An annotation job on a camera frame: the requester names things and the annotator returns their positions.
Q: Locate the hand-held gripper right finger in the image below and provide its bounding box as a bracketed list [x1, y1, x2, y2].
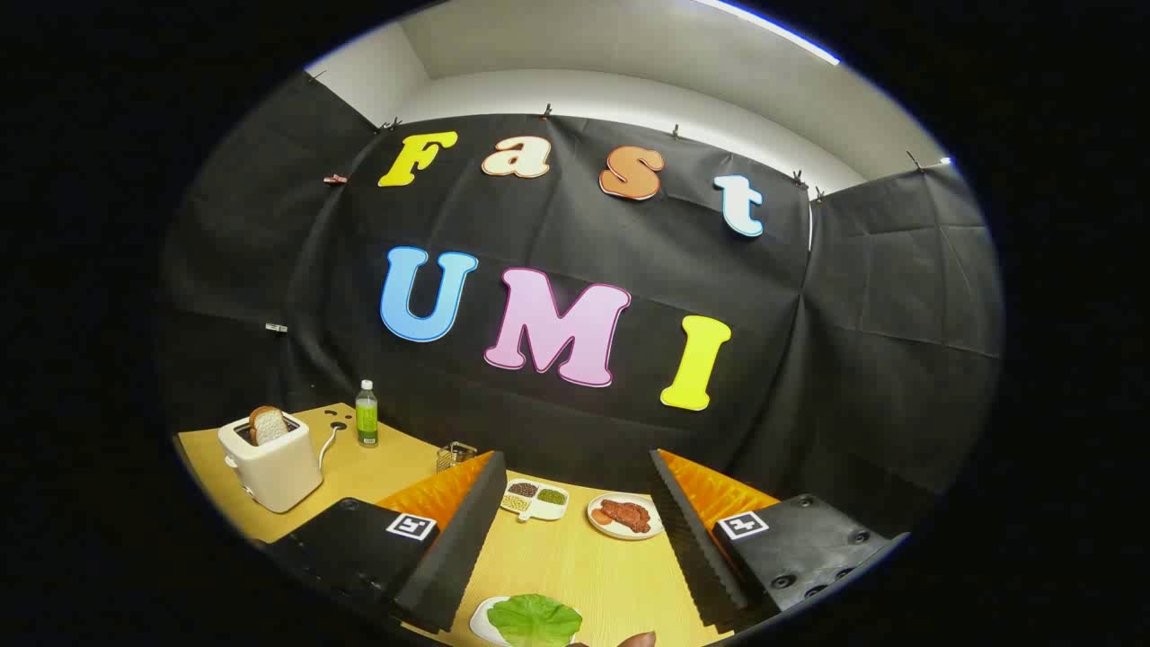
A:
[649, 448, 910, 632]

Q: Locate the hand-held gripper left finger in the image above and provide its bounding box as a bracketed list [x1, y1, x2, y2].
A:
[256, 451, 509, 634]

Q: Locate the white bread slice brown crust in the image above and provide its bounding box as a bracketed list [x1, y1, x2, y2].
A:
[249, 405, 290, 447]

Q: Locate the pale green round plate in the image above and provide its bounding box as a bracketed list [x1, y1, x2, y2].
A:
[469, 595, 585, 647]

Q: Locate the white round plate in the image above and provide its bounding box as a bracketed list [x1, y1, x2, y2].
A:
[587, 492, 666, 541]

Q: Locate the red meat slice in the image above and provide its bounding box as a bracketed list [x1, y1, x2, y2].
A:
[599, 499, 652, 535]

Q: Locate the white divided dish of beans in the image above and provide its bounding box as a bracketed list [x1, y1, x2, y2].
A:
[500, 479, 570, 523]

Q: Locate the green lettuce leaf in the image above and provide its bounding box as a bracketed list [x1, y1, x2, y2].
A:
[486, 593, 583, 647]

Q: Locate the green label plastic bottle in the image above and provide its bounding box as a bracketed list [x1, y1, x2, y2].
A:
[355, 379, 379, 448]

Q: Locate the white toaster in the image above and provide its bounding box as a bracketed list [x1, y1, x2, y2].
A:
[217, 412, 324, 514]

